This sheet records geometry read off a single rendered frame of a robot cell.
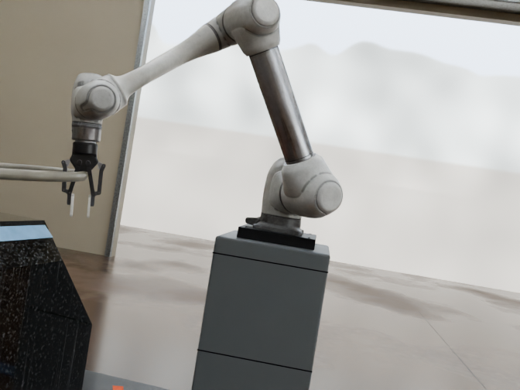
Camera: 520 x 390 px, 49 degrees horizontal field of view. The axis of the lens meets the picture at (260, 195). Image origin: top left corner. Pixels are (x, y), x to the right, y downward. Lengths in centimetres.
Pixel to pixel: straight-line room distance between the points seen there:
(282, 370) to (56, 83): 532
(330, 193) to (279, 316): 46
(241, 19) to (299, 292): 90
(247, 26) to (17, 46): 551
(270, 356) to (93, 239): 473
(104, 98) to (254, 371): 103
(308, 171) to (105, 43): 506
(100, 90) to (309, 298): 95
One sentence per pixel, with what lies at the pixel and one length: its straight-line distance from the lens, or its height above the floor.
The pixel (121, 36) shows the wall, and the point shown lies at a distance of 667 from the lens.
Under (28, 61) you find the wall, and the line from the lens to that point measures 704.
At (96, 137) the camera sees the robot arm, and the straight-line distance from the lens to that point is 182.
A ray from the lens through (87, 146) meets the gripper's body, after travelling 182.
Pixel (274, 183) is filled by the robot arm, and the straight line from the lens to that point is 204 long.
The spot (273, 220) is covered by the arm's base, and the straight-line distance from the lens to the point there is 205.
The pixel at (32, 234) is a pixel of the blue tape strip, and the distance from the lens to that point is 142.
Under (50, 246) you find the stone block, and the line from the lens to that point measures 144.
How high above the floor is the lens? 98
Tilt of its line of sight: level
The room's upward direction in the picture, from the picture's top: 9 degrees clockwise
